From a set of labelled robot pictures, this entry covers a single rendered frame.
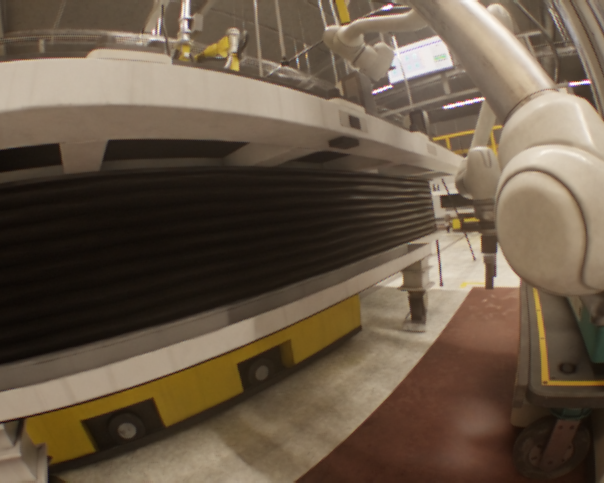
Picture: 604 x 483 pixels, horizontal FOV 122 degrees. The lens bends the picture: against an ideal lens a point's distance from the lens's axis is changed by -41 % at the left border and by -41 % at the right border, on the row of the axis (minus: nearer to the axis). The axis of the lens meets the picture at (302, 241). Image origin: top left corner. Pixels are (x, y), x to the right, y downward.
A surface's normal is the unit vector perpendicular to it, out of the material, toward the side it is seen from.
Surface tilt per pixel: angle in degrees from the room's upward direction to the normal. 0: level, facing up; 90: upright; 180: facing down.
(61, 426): 90
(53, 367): 90
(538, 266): 92
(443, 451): 0
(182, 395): 90
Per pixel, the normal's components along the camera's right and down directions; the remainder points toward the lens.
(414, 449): -0.13, -0.99
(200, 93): 0.69, -0.04
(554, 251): -0.98, 0.20
